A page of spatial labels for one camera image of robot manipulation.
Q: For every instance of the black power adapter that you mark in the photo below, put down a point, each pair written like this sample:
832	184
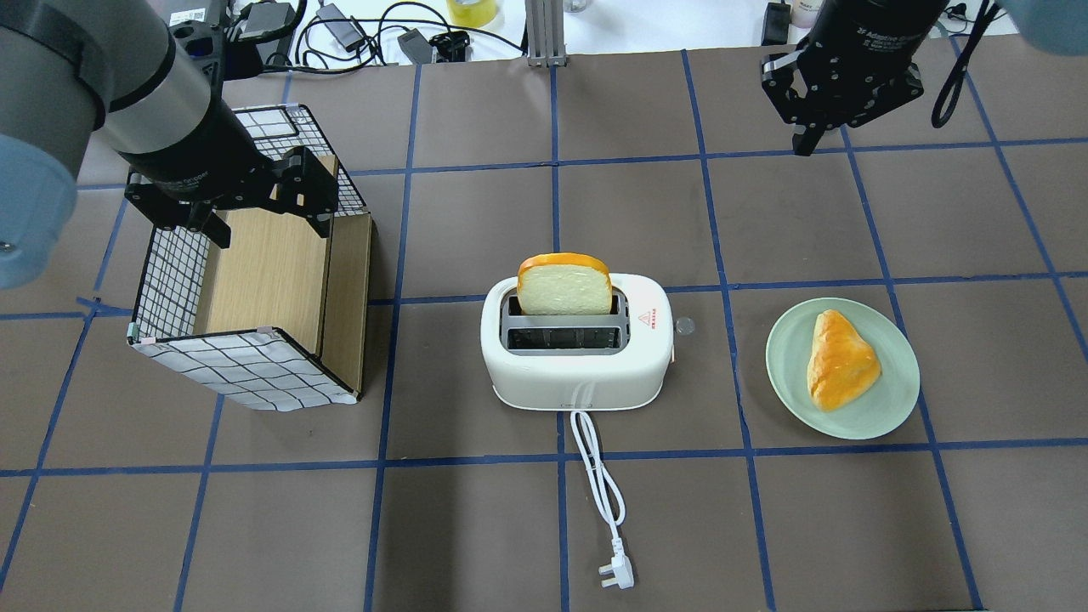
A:
776	24

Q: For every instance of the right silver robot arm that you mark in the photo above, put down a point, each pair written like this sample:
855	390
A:
1056	27

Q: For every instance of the yellow tape roll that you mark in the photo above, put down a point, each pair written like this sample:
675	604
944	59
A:
472	13

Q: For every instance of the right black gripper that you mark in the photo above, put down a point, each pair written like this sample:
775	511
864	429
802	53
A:
867	42

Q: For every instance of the light green plate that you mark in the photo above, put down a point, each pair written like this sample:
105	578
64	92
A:
877	412

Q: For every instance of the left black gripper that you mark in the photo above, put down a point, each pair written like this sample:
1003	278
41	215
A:
197	151

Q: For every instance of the aluminium frame post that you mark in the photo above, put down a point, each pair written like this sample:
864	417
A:
544	24

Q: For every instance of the white two-slot toaster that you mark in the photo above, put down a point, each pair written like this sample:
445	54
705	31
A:
613	362

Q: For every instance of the golden triangular pastry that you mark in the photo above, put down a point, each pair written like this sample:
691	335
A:
842	365

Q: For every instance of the wire basket with wooden shelf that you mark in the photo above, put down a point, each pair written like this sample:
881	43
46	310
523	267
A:
277	320

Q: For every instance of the toast bread slice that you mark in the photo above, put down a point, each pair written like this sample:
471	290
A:
564	284

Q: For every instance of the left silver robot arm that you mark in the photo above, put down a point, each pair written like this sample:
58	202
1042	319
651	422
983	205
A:
71	68

